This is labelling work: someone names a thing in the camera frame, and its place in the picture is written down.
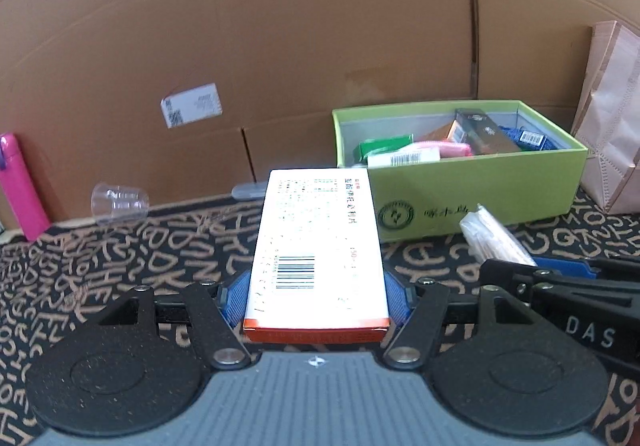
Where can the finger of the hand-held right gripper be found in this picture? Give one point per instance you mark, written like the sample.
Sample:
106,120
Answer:
565,268
505,273

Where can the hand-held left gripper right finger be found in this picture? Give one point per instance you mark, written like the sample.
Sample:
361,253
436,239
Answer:
397,298

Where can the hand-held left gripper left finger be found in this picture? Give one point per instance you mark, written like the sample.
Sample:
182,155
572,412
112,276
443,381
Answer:
235,298

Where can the white plastic packet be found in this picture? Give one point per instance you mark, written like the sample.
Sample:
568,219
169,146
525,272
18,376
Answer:
492,233

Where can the green storage box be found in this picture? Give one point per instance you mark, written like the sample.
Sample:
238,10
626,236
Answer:
480,191

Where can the white orange medicine box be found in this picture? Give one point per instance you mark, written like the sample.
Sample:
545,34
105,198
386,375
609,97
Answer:
315,246

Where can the blue patterned box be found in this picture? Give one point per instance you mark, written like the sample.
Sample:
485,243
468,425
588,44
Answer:
530,138

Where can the pink packet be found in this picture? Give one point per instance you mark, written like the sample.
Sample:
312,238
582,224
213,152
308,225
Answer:
445,149

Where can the plain green box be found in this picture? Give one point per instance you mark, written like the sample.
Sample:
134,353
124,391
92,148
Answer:
382,146

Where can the small clear plastic capsule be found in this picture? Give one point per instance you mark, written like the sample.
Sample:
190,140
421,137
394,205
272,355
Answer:
250,190

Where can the white barcode box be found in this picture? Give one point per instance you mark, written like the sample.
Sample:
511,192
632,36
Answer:
405,157

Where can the dark long box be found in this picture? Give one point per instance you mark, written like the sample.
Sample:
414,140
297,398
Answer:
487,131

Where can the beige paper bag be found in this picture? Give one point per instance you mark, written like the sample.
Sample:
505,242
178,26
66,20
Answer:
610,126

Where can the clear plastic cup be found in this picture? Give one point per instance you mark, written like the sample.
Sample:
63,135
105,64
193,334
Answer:
120,202

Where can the black tan printed mat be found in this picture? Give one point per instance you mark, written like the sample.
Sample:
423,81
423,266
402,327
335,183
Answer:
75,266

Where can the white shipping label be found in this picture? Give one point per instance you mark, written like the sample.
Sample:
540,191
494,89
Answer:
192,105

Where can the pink bottle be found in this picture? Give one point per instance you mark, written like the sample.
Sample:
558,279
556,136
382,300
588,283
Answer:
20,186

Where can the large cardboard box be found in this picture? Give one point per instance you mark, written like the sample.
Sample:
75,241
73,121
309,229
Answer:
530,16
225,36

